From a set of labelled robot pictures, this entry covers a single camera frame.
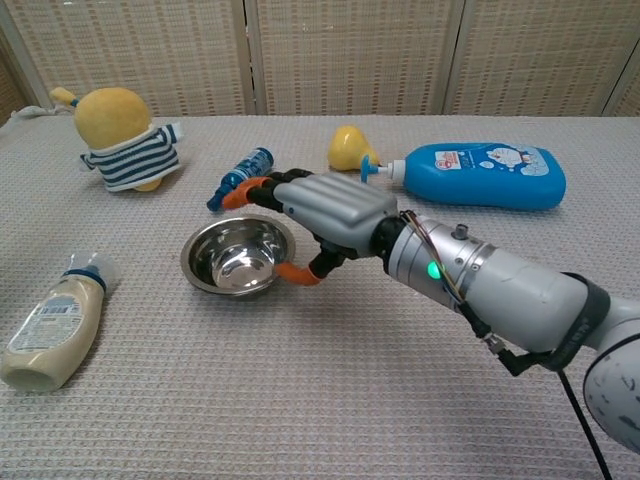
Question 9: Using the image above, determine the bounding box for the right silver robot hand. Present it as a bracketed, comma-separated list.
[221, 169, 401, 289]

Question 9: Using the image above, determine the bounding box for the stainless steel bowl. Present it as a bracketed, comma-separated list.
[179, 213, 297, 296]
[180, 234, 296, 301]

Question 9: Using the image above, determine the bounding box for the yellow pear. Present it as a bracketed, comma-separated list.
[327, 125, 382, 173]

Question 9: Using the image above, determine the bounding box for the small blue spray bottle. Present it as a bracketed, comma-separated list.
[206, 146, 275, 211]

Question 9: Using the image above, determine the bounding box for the blue pump detergent bottle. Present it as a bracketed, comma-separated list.
[360, 142, 568, 211]

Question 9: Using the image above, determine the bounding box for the woven bamboo folding screen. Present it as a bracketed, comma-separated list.
[0, 0, 640, 126]

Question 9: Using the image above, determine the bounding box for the beige woven tablecloth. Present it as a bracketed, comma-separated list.
[0, 104, 640, 480]

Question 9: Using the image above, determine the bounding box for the yellow plush toy striped shirt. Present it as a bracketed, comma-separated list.
[49, 86, 185, 194]

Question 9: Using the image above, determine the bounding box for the cream mayonnaise squeeze bottle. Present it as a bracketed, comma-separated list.
[0, 252, 119, 396]

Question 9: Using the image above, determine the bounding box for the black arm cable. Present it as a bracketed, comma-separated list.
[558, 368, 614, 480]

